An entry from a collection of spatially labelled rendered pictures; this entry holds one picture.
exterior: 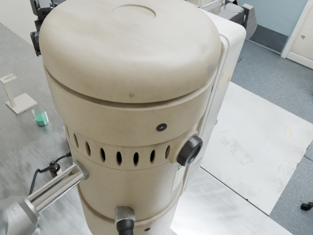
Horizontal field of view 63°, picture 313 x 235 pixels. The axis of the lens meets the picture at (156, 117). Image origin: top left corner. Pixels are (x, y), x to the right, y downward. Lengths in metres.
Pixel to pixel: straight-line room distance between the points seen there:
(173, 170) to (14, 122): 0.87
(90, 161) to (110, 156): 0.02
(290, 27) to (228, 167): 2.76
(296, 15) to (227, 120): 2.54
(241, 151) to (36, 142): 0.69
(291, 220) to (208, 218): 1.28
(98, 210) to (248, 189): 0.66
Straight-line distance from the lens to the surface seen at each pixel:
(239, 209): 0.81
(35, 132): 0.96
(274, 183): 0.90
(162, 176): 0.18
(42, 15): 0.74
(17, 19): 2.26
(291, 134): 1.08
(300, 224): 2.02
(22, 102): 1.07
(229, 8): 0.86
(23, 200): 0.18
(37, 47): 0.76
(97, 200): 0.22
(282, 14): 3.47
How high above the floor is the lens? 1.58
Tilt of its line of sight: 45 degrees down
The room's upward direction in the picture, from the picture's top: 6 degrees clockwise
